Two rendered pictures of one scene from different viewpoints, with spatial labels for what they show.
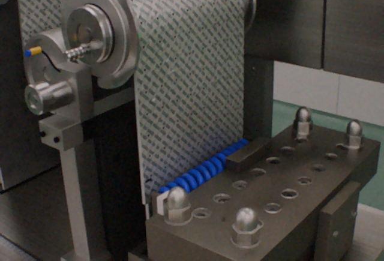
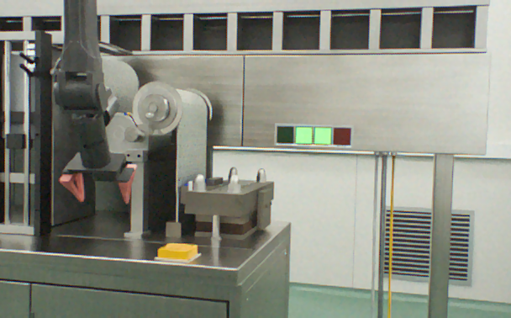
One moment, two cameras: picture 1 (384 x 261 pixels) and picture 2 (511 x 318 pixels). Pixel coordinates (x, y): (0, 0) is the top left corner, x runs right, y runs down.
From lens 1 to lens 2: 101 cm
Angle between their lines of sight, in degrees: 32
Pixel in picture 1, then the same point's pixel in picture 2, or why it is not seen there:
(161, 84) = (184, 135)
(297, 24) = (229, 124)
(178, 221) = (201, 188)
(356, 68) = (260, 142)
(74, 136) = (145, 156)
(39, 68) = (111, 132)
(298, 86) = not seen: hidden behind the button
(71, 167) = (139, 175)
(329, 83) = not seen: hidden behind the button
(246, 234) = (236, 185)
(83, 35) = (153, 107)
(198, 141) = (192, 172)
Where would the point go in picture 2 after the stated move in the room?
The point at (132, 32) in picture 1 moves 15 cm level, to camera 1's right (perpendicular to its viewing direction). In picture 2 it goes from (179, 105) to (229, 108)
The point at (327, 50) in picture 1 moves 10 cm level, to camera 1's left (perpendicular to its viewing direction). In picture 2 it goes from (244, 135) to (216, 135)
